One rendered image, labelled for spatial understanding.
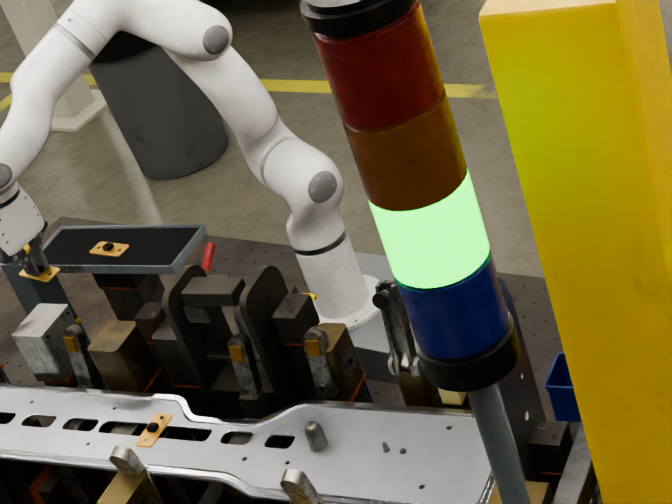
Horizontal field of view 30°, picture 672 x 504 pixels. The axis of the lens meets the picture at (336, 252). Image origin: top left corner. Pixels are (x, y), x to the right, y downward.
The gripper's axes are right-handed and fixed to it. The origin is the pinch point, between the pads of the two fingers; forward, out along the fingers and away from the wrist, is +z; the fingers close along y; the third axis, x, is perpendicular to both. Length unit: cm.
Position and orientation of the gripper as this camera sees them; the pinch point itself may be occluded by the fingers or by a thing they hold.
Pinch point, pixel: (34, 262)
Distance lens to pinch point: 240.4
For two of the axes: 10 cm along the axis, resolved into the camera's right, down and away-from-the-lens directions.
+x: 8.0, 1.5, -5.8
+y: -5.3, 6.2, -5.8
